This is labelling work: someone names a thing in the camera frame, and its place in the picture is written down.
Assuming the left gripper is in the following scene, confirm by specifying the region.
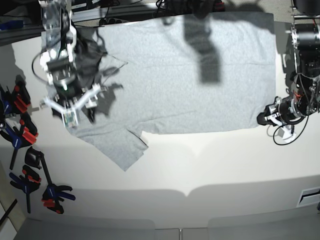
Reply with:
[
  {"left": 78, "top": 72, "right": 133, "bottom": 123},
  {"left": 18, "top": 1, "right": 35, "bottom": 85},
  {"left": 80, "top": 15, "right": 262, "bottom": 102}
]
[{"left": 256, "top": 96, "right": 308, "bottom": 127}]

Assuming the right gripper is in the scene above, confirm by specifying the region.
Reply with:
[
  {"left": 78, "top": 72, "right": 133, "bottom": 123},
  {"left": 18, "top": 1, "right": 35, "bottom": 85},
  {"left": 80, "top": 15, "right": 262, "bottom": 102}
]
[{"left": 47, "top": 56, "right": 83, "bottom": 105}]

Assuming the blue red bar clamp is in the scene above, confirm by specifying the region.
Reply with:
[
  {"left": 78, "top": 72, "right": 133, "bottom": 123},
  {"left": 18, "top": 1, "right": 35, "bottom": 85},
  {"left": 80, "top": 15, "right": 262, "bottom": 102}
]
[
  {"left": 9, "top": 164, "right": 42, "bottom": 214},
  {"left": 0, "top": 75, "right": 31, "bottom": 130},
  {"left": 0, "top": 112, "right": 39, "bottom": 170}
]

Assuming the grey T-shirt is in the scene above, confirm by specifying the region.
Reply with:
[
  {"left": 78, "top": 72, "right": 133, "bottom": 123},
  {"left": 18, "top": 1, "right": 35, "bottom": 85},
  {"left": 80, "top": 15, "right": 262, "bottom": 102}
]
[{"left": 68, "top": 11, "right": 276, "bottom": 171}]

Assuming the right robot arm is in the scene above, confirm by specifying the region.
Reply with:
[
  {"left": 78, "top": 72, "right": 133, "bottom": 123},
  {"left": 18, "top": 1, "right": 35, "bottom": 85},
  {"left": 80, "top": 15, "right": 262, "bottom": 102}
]
[{"left": 39, "top": 0, "right": 81, "bottom": 108}]

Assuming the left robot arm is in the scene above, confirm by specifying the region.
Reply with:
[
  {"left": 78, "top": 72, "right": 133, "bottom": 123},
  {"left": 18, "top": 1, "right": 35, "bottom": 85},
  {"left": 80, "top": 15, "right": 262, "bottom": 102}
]
[{"left": 256, "top": 0, "right": 320, "bottom": 127}]

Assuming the long black bar clamp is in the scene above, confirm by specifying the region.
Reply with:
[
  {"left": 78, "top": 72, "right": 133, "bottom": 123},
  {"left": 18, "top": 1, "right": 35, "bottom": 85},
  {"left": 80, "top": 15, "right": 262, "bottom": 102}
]
[{"left": 24, "top": 146, "right": 76, "bottom": 215}]

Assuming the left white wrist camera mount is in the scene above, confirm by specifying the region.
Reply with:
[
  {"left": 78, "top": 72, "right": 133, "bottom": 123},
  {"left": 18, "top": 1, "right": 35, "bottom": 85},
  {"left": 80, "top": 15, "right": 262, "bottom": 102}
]
[{"left": 263, "top": 96, "right": 301, "bottom": 144}]

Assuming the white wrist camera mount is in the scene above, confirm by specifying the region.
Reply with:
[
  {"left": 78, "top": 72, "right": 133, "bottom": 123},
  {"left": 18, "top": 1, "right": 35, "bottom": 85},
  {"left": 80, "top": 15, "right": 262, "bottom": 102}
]
[
  {"left": 40, "top": 83, "right": 108, "bottom": 128},
  {"left": 263, "top": 96, "right": 301, "bottom": 144}
]

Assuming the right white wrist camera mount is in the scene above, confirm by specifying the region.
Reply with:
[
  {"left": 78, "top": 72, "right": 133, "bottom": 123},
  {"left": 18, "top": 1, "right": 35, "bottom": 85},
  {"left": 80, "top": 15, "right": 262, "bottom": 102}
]
[{"left": 40, "top": 83, "right": 108, "bottom": 128}]

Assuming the black camera mount top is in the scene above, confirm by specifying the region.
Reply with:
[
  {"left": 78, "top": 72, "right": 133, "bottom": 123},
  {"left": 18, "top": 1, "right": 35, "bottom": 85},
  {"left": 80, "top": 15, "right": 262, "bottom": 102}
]
[{"left": 152, "top": 0, "right": 226, "bottom": 19}]

